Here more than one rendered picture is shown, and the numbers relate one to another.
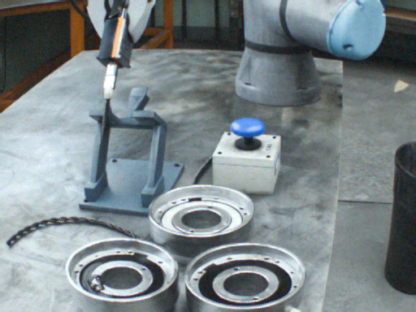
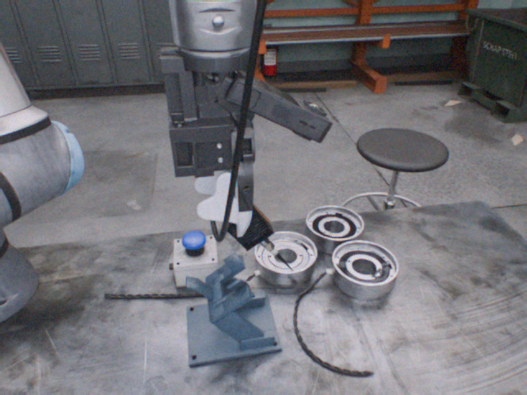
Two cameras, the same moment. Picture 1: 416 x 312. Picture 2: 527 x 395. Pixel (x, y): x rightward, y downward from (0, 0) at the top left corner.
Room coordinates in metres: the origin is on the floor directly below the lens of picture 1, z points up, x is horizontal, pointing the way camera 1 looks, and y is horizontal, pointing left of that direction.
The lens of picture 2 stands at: (0.78, 0.46, 1.29)
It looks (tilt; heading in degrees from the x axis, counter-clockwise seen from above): 34 degrees down; 247
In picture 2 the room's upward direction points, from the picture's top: straight up
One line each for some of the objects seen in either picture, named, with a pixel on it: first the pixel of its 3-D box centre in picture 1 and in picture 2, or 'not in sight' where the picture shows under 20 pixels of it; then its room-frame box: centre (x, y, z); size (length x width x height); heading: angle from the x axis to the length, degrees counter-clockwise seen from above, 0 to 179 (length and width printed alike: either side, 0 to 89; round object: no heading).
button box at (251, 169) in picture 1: (249, 159); (193, 259); (0.70, -0.05, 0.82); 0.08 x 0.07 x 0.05; 167
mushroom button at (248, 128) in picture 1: (248, 141); (194, 248); (0.69, -0.05, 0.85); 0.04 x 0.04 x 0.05
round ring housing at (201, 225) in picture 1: (201, 226); (285, 259); (0.55, 0.01, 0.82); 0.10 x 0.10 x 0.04
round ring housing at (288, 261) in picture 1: (245, 291); (333, 230); (0.43, -0.03, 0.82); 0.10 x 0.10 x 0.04
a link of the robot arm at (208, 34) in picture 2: not in sight; (214, 24); (0.68, 0.09, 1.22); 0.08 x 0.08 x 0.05
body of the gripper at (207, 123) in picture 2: not in sight; (212, 110); (0.68, 0.09, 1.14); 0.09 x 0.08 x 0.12; 168
